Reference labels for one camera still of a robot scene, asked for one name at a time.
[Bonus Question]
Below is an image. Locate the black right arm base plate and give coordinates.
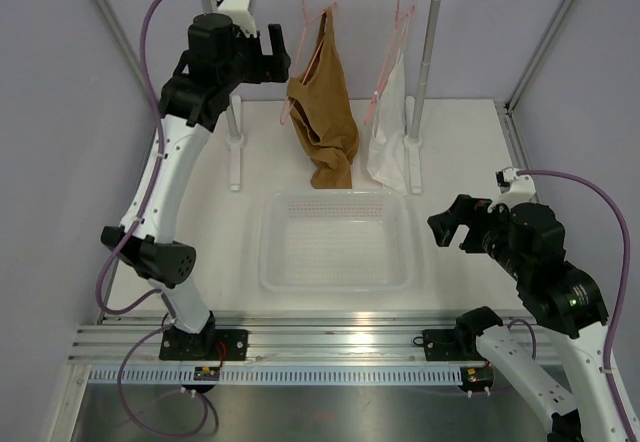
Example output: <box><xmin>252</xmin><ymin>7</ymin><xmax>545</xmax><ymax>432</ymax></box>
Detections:
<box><xmin>421</xmin><ymin>328</ymin><xmax>459</xmax><ymax>362</ymax></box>

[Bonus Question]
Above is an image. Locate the white perforated plastic basket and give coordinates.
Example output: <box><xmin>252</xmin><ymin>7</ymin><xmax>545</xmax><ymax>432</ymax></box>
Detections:
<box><xmin>258</xmin><ymin>190</ymin><xmax>417</xmax><ymax>294</ymax></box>

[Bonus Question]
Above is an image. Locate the tan tank top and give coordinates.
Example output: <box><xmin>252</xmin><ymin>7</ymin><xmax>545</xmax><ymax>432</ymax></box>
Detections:
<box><xmin>287</xmin><ymin>8</ymin><xmax>360</xmax><ymax>189</ymax></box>

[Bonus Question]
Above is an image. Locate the white and silver clothes rack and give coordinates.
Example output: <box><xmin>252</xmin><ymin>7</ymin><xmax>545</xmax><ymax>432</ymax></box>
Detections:
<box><xmin>190</xmin><ymin>0</ymin><xmax>450</xmax><ymax>195</ymax></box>

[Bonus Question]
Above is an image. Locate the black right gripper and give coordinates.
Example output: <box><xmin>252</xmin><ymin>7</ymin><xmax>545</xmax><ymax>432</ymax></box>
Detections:
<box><xmin>427</xmin><ymin>193</ymin><xmax>530</xmax><ymax>279</ymax></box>

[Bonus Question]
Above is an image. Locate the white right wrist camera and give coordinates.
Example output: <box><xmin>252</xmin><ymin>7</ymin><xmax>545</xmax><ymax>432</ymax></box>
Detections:
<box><xmin>488</xmin><ymin>167</ymin><xmax>536</xmax><ymax>212</ymax></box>

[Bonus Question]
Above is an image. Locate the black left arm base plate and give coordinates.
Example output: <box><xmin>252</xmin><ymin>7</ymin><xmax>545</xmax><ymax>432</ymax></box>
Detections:
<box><xmin>159</xmin><ymin>329</ymin><xmax>248</xmax><ymax>362</ymax></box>

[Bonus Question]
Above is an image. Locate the white tank top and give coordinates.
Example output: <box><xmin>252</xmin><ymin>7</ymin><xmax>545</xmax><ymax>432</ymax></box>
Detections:
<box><xmin>366</xmin><ymin>41</ymin><xmax>410</xmax><ymax>197</ymax></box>

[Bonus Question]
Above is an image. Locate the white slotted cable duct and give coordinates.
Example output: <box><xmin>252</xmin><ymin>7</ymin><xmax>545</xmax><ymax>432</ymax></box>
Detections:
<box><xmin>89</xmin><ymin>365</ymin><xmax>462</xmax><ymax>386</ymax></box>

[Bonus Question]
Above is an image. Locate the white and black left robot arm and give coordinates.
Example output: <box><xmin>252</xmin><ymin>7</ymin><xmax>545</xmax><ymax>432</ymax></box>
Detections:
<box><xmin>101</xmin><ymin>13</ymin><xmax>291</xmax><ymax>361</ymax></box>

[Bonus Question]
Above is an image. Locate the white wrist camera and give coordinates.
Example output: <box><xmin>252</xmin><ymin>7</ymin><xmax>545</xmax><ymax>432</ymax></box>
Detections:
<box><xmin>488</xmin><ymin>167</ymin><xmax>536</xmax><ymax>212</ymax></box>
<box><xmin>210</xmin><ymin>0</ymin><xmax>258</xmax><ymax>38</ymax></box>

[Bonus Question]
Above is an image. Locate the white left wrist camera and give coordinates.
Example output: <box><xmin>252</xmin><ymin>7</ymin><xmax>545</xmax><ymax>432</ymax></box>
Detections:
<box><xmin>210</xmin><ymin>0</ymin><xmax>258</xmax><ymax>38</ymax></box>

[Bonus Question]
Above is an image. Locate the aluminium mounting rail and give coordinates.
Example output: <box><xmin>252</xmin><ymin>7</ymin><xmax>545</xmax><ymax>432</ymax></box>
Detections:
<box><xmin>67</xmin><ymin>310</ymin><xmax>458</xmax><ymax>366</ymax></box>

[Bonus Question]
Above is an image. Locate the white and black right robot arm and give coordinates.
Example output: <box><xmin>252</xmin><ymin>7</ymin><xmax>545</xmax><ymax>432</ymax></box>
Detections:
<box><xmin>427</xmin><ymin>195</ymin><xmax>639</xmax><ymax>441</ymax></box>

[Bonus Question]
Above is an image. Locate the pink wire hanger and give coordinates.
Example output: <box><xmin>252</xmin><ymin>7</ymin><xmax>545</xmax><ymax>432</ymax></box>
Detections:
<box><xmin>365</xmin><ymin>0</ymin><xmax>415</xmax><ymax>125</ymax></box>
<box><xmin>279</xmin><ymin>0</ymin><xmax>336</xmax><ymax>126</ymax></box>

